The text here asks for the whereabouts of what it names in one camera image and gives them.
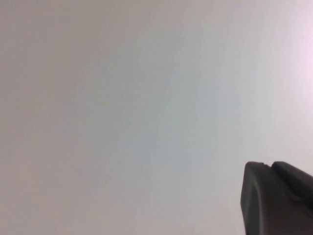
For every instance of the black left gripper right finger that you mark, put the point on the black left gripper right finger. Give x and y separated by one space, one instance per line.
297 186

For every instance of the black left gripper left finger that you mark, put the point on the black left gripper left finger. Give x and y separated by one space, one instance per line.
256 200

